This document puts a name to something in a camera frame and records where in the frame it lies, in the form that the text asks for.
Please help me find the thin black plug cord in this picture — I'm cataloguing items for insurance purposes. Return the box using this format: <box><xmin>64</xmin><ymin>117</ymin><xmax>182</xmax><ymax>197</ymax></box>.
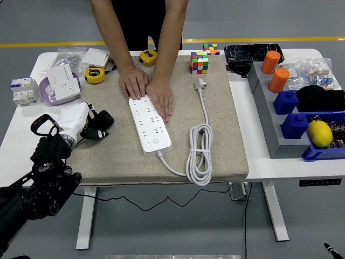
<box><xmin>70</xmin><ymin>136</ymin><xmax>232</xmax><ymax>212</ymax></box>

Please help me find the grey stepped block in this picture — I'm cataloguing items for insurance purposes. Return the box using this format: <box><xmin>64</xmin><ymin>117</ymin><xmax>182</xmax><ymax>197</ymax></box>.
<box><xmin>247</xmin><ymin>62</ymin><xmax>311</xmax><ymax>159</ymax></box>

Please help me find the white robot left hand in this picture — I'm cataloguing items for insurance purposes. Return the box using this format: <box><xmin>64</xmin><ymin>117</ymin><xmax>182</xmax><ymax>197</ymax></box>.
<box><xmin>57</xmin><ymin>101</ymin><xmax>110</xmax><ymax>141</ymax></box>

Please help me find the black plastic tray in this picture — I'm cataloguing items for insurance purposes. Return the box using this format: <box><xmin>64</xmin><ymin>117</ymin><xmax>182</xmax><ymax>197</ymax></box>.
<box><xmin>224</xmin><ymin>43</ymin><xmax>286</xmax><ymax>67</ymax></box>

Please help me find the blue block with knob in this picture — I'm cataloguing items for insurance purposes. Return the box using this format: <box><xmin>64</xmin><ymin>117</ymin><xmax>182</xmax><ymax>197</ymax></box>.
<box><xmin>280</xmin><ymin>112</ymin><xmax>310</xmax><ymax>140</ymax></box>
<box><xmin>273</xmin><ymin>90</ymin><xmax>299</xmax><ymax>115</ymax></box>

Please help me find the blue plastic bin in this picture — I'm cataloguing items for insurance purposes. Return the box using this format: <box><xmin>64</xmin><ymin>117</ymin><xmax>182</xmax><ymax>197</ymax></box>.
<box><xmin>301</xmin><ymin>111</ymin><xmax>345</xmax><ymax>162</ymax></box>

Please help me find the grey-brown mat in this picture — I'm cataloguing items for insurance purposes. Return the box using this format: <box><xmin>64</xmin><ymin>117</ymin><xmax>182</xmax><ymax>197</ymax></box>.
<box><xmin>66</xmin><ymin>55</ymin><xmax>250</xmax><ymax>187</ymax></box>

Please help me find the black plug adapter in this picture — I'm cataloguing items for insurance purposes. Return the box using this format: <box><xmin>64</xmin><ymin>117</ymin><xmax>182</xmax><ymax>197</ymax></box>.
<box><xmin>90</xmin><ymin>109</ymin><xmax>115</xmax><ymax>130</ymax></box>

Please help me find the clear bag of resistors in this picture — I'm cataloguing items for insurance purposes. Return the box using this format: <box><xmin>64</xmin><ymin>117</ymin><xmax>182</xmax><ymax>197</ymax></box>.
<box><xmin>304</xmin><ymin>57</ymin><xmax>335</xmax><ymax>91</ymax></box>

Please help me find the person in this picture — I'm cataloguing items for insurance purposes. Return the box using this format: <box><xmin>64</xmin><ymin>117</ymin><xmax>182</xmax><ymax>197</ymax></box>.
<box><xmin>112</xmin><ymin>0</ymin><xmax>184</xmax><ymax>52</ymax></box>

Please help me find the white circuit breaker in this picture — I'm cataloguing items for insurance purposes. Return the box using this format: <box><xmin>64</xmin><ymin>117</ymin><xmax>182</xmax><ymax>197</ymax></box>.
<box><xmin>10</xmin><ymin>76</ymin><xmax>40</xmax><ymax>106</ymax></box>

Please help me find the white table leg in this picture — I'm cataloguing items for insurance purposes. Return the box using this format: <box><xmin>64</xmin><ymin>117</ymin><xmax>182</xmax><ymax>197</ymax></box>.
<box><xmin>75</xmin><ymin>186</ymin><xmax>98</xmax><ymax>250</ymax></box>
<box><xmin>261</xmin><ymin>181</ymin><xmax>291</xmax><ymax>242</ymax></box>

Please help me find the small colourful puzzle cube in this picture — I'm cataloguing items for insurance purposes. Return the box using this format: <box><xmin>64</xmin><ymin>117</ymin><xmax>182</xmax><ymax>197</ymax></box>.
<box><xmin>202</xmin><ymin>43</ymin><xmax>221</xmax><ymax>56</ymax></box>

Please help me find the orange cylinder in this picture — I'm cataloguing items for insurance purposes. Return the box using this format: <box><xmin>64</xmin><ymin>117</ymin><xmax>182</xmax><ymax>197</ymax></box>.
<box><xmin>260</xmin><ymin>50</ymin><xmax>282</xmax><ymax>75</ymax></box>
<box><xmin>268</xmin><ymin>67</ymin><xmax>291</xmax><ymax>94</ymax></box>

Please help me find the white square switch panel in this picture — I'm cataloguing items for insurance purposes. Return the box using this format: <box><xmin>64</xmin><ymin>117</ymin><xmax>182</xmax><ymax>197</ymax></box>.
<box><xmin>80</xmin><ymin>47</ymin><xmax>112</xmax><ymax>68</ymax></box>

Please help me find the white wall socket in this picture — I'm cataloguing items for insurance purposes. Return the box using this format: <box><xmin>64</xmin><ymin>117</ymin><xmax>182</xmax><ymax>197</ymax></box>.
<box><xmin>53</xmin><ymin>78</ymin><xmax>82</xmax><ymax>101</ymax></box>

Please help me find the black table control panel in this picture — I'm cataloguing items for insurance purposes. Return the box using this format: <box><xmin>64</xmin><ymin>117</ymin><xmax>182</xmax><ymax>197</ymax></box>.
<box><xmin>298</xmin><ymin>178</ymin><xmax>342</xmax><ymax>187</ymax></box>

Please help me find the clear bag of small parts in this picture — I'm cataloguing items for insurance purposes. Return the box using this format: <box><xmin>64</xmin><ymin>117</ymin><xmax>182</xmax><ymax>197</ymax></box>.
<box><xmin>280</xmin><ymin>61</ymin><xmax>311</xmax><ymax>92</ymax></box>

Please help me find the person's left hand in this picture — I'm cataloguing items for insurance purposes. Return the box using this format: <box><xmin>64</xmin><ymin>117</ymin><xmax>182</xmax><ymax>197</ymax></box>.
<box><xmin>145</xmin><ymin>79</ymin><xmax>173</xmax><ymax>124</ymax></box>

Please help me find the large colourful puzzle cube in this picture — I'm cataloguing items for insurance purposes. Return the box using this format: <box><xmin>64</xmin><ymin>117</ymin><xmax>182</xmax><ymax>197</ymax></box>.
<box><xmin>190</xmin><ymin>51</ymin><xmax>210</xmax><ymax>75</ymax></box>

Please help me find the yellow lemon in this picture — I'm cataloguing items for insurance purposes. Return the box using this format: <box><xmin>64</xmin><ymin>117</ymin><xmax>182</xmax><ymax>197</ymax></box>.
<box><xmin>307</xmin><ymin>120</ymin><xmax>334</xmax><ymax>148</ymax></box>

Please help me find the silver box under table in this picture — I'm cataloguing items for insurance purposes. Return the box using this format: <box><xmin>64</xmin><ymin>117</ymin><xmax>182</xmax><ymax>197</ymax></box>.
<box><xmin>229</xmin><ymin>182</ymin><xmax>252</xmax><ymax>202</ymax></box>

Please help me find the black cloth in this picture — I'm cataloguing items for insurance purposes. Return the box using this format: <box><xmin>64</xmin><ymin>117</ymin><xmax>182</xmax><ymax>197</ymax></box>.
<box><xmin>295</xmin><ymin>85</ymin><xmax>345</xmax><ymax>113</ymax></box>

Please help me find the purple bowl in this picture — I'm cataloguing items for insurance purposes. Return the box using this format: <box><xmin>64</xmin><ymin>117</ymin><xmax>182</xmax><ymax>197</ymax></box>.
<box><xmin>39</xmin><ymin>72</ymin><xmax>82</xmax><ymax>106</ymax></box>

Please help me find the person's right hand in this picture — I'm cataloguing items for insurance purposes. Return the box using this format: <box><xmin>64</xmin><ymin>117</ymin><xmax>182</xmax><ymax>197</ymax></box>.
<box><xmin>118</xmin><ymin>66</ymin><xmax>149</xmax><ymax>100</ymax></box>

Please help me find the yellow black tape measure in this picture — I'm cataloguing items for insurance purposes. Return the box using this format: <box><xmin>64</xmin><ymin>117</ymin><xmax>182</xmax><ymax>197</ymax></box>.
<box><xmin>139</xmin><ymin>49</ymin><xmax>158</xmax><ymax>67</ymax></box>
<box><xmin>84</xmin><ymin>66</ymin><xmax>106</xmax><ymax>85</ymax></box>

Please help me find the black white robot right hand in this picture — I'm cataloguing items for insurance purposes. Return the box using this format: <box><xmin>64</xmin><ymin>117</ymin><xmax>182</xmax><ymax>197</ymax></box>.
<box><xmin>323</xmin><ymin>242</ymin><xmax>340</xmax><ymax>259</ymax></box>

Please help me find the black hanging cable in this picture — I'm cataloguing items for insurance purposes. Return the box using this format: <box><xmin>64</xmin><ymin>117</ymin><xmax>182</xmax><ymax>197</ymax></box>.
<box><xmin>244</xmin><ymin>182</ymin><xmax>253</xmax><ymax>259</ymax></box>

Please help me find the white cord with plug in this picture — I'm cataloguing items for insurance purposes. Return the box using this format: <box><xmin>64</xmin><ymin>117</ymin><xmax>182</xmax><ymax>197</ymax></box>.
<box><xmin>157</xmin><ymin>77</ymin><xmax>214</xmax><ymax>187</ymax></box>

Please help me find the clear bag of screws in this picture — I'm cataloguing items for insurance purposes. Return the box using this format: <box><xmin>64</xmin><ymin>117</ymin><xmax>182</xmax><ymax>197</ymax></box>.
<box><xmin>40</xmin><ymin>46</ymin><xmax>87</xmax><ymax>76</ymax></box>

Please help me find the white power strip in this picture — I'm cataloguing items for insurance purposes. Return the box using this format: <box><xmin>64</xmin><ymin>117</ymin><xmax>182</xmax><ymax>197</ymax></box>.
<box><xmin>128</xmin><ymin>94</ymin><xmax>173</xmax><ymax>158</ymax></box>

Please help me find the black power adapter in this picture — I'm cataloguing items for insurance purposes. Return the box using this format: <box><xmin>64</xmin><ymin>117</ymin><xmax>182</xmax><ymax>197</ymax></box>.
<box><xmin>226</xmin><ymin>62</ymin><xmax>251</xmax><ymax>79</ymax></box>

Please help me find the white switch plate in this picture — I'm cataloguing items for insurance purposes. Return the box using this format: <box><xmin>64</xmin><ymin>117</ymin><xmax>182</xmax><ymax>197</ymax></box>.
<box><xmin>47</xmin><ymin>64</ymin><xmax>76</xmax><ymax>86</ymax></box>

